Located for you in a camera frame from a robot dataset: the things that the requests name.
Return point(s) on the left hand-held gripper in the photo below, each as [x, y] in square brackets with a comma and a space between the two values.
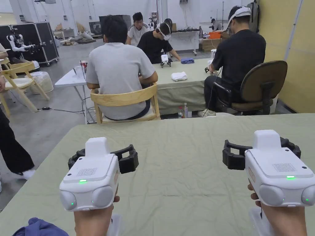
[94, 172]

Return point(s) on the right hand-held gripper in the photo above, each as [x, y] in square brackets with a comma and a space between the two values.
[275, 177]

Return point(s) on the person's left hand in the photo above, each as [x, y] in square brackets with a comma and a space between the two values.
[93, 222]

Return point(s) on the person's right hand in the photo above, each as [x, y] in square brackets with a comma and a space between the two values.
[283, 221]

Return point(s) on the plastic bottle with red label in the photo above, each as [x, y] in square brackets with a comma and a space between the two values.
[180, 112]
[185, 110]

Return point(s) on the dark blue garment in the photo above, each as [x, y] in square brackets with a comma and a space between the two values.
[41, 228]

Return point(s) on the white round pouf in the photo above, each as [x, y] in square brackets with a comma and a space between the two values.
[43, 81]

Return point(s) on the white folded towel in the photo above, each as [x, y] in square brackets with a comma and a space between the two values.
[179, 76]

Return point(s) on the spare hand-held gripper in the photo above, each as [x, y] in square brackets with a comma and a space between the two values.
[165, 60]

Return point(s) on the blue cloth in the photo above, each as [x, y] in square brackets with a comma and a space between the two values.
[187, 60]

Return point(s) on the black flight case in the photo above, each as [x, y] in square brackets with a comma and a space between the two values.
[41, 41]

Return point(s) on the grey backpack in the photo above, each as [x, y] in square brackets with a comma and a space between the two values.
[253, 14]

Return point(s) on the black box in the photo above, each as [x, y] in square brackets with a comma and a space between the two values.
[114, 21]

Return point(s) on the white humanoid robot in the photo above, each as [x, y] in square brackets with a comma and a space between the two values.
[17, 41]

